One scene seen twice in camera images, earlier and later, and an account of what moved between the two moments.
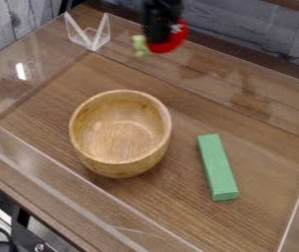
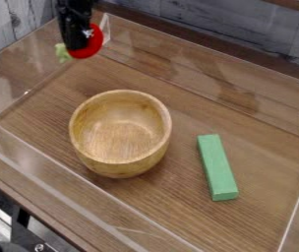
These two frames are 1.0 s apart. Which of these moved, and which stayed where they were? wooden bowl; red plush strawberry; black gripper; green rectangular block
Moved: red plush strawberry; black gripper
Stayed: wooden bowl; green rectangular block
